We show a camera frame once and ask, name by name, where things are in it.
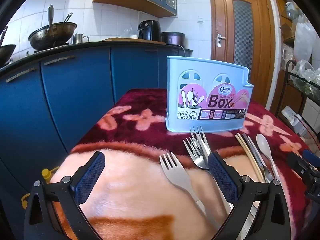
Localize wooden shelf unit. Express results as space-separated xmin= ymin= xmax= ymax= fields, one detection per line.
xmin=274 ymin=0 xmax=298 ymax=43

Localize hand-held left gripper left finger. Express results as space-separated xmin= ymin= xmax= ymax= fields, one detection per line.
xmin=24 ymin=151 xmax=107 ymax=240

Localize black air fryer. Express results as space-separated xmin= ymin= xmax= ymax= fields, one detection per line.
xmin=137 ymin=20 xmax=162 ymax=42

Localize large white plastic bag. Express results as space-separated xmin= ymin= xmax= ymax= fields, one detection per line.
xmin=294 ymin=21 xmax=317 ymax=62

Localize clear plastic bags of food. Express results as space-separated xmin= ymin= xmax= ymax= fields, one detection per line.
xmin=292 ymin=59 xmax=320 ymax=82

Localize metal jug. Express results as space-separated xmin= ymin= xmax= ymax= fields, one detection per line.
xmin=72 ymin=33 xmax=90 ymax=45

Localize wooden door with glass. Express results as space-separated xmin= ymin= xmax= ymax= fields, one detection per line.
xmin=208 ymin=0 xmax=277 ymax=110

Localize metal fork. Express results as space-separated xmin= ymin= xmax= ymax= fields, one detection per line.
xmin=189 ymin=125 xmax=234 ymax=214
xmin=183 ymin=139 xmax=210 ymax=170

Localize blue lower kitchen cabinet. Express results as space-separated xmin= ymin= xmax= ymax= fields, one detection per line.
xmin=0 ymin=41 xmax=193 ymax=230

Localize white power cable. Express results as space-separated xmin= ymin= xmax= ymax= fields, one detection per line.
xmin=179 ymin=44 xmax=192 ymax=57

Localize white spoon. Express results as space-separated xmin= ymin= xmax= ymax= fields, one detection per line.
xmin=256 ymin=133 xmax=281 ymax=182

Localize wire-handled skimmer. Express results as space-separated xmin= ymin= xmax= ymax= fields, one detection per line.
xmin=62 ymin=12 xmax=73 ymax=26

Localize black metal rack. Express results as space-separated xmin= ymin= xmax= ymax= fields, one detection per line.
xmin=275 ymin=59 xmax=320 ymax=135

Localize red and pink floral blanket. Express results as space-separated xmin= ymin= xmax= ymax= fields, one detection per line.
xmin=50 ymin=88 xmax=313 ymax=240

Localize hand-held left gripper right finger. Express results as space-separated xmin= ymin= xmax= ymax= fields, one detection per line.
xmin=207 ymin=151 xmax=292 ymax=240

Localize dark round cooker pot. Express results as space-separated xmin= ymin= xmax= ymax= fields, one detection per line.
xmin=161 ymin=32 xmax=186 ymax=46

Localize white power strip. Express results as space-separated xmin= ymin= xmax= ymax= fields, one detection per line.
xmin=281 ymin=106 xmax=307 ymax=134

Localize light blue utensil box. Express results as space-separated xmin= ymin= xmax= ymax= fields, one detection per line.
xmin=165 ymin=56 xmax=255 ymax=132

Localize dark metal wok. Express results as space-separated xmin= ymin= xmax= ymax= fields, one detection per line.
xmin=28 ymin=22 xmax=78 ymax=50

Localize metal ladle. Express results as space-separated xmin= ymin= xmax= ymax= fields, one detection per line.
xmin=45 ymin=4 xmax=55 ymax=34

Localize wooden cutting board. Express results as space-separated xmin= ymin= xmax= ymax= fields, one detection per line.
xmin=101 ymin=37 xmax=167 ymax=46

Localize metal cabinet handle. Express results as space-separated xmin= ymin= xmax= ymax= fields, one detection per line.
xmin=41 ymin=55 xmax=76 ymax=66
xmin=6 ymin=67 xmax=38 ymax=83

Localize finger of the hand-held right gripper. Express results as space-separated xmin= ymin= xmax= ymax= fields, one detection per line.
xmin=287 ymin=152 xmax=320 ymax=200
xmin=302 ymin=149 xmax=320 ymax=167

